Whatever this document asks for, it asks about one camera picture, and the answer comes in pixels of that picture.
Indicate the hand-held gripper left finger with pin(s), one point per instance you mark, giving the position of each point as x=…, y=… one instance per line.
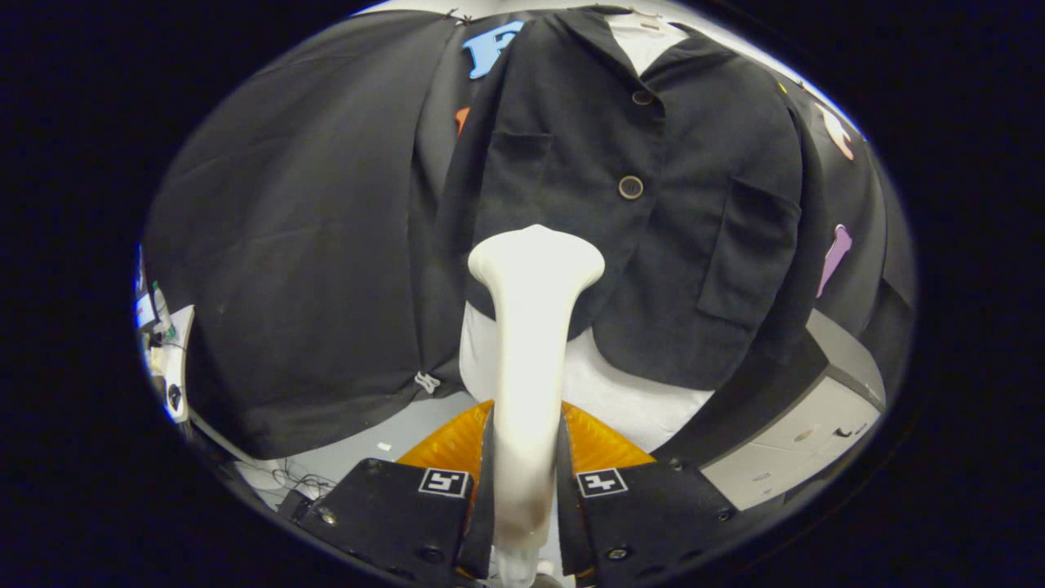
x=392, y=510

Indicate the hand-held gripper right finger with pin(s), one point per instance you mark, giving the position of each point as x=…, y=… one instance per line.
x=653, y=514

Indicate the white garment steamer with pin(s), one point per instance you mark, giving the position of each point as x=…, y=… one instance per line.
x=531, y=343

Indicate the black suit jacket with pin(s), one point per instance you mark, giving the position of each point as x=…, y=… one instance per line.
x=571, y=163

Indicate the white plastic clip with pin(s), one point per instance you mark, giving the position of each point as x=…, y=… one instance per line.
x=426, y=381

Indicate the grey cabinet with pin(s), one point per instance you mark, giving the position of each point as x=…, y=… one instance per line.
x=784, y=457

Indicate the small black oval device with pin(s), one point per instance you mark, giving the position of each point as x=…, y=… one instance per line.
x=174, y=396

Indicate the black backdrop cloth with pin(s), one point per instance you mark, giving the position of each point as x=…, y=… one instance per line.
x=302, y=245

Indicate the small black cloth clip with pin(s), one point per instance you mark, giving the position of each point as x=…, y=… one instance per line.
x=457, y=15

